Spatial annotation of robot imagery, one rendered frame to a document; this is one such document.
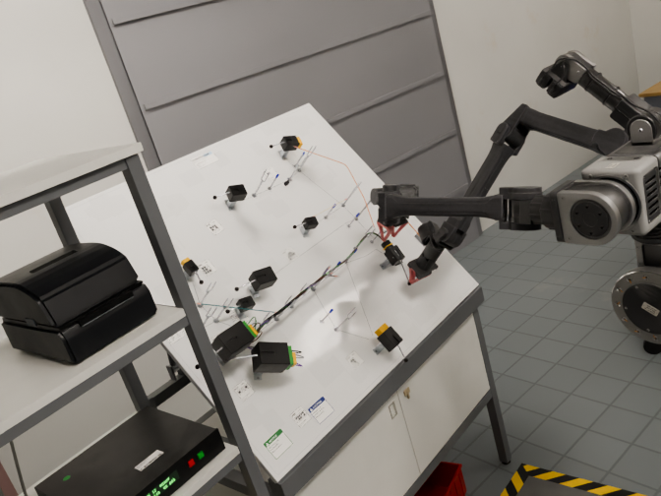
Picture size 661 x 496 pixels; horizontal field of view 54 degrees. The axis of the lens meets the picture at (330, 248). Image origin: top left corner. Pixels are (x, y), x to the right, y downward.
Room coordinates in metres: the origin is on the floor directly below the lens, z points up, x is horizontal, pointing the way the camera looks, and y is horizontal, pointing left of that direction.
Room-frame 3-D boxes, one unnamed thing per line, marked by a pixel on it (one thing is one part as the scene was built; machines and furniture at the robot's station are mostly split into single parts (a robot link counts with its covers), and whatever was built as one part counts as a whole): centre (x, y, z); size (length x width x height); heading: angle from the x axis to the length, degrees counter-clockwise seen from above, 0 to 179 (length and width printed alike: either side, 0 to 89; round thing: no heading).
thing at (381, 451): (1.75, 0.13, 0.60); 0.55 x 0.02 x 0.39; 134
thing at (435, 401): (2.13, -0.27, 0.60); 0.55 x 0.03 x 0.39; 134
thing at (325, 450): (1.93, -0.09, 0.83); 1.18 x 0.05 x 0.06; 134
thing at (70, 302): (1.45, 0.61, 1.56); 0.30 x 0.23 x 0.19; 46
